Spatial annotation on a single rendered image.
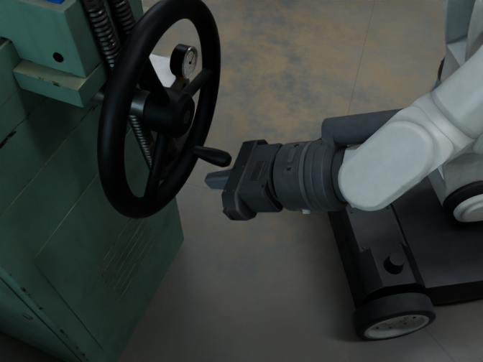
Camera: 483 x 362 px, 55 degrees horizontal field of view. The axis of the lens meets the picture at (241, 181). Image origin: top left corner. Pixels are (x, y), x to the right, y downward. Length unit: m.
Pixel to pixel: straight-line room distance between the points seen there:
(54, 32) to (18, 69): 0.09
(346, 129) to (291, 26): 1.65
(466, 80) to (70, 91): 0.42
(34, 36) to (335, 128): 0.36
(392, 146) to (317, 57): 1.55
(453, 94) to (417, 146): 0.06
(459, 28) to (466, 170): 0.35
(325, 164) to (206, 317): 0.86
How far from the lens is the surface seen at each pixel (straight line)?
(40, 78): 0.61
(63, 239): 0.84
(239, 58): 1.99
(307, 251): 1.42
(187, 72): 0.92
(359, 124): 0.54
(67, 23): 0.55
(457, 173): 1.18
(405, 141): 0.48
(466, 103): 0.49
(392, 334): 1.33
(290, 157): 0.56
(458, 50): 0.98
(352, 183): 0.50
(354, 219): 1.27
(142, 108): 0.61
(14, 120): 0.66
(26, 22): 0.59
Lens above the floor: 1.24
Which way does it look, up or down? 53 degrees down
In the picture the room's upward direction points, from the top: straight up
